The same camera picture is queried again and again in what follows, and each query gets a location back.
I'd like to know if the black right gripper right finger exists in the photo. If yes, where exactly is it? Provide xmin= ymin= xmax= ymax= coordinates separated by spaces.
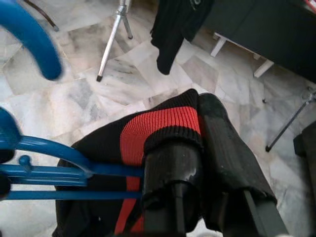
xmin=197 ymin=92 xmax=288 ymax=234

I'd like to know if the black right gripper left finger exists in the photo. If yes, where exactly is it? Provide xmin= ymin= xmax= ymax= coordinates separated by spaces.
xmin=141 ymin=138 xmax=205 ymax=237

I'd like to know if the black shirt red stripe collar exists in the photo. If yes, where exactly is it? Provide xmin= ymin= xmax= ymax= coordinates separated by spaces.
xmin=51 ymin=88 xmax=206 ymax=237

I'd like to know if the blue plastic clothes hanger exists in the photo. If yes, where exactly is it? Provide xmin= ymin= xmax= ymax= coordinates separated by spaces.
xmin=0 ymin=0 xmax=147 ymax=201

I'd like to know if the dark grey fabric sofa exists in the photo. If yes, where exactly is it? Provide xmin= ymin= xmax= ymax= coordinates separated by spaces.
xmin=293 ymin=120 xmax=316 ymax=200

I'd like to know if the black fonemax print t-shirt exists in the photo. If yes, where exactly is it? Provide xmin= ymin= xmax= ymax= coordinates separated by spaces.
xmin=150 ymin=0 xmax=216 ymax=75

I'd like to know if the silver metal clothes rack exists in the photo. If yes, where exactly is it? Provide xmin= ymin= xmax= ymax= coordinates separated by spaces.
xmin=95 ymin=0 xmax=316 ymax=152

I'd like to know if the black low TV cabinet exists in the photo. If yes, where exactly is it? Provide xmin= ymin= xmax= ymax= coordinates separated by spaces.
xmin=201 ymin=0 xmax=316 ymax=83

